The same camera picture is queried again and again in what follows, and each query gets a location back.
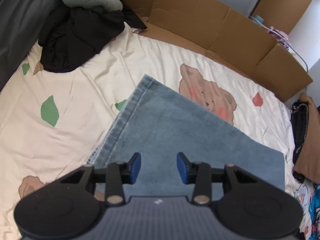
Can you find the light blue denim pants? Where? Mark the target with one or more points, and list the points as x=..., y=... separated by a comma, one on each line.
x=159, y=123

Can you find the black garment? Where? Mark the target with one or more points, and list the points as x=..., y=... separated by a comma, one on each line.
x=70, y=37

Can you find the dark grey pillow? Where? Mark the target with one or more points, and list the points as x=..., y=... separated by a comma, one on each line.
x=21, y=21

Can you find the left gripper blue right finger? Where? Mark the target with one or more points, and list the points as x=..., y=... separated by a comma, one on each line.
x=199, y=174

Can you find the pink white bottle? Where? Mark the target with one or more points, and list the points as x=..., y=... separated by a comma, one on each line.
x=281, y=38

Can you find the brown cardboard sheet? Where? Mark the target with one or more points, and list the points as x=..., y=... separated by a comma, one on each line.
x=215, y=30

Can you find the cream cartoon bear bedsheet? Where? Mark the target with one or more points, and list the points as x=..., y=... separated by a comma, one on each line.
x=51, y=123

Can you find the tall cardboard piece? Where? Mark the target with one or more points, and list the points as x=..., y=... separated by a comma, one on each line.
x=281, y=14

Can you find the teal patterned blanket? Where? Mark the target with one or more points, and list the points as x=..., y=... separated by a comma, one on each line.
x=312, y=231

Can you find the folded brown garment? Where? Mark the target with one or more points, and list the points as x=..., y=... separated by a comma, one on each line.
x=313, y=139

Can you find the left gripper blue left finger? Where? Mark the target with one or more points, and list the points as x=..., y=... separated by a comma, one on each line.
x=118, y=174

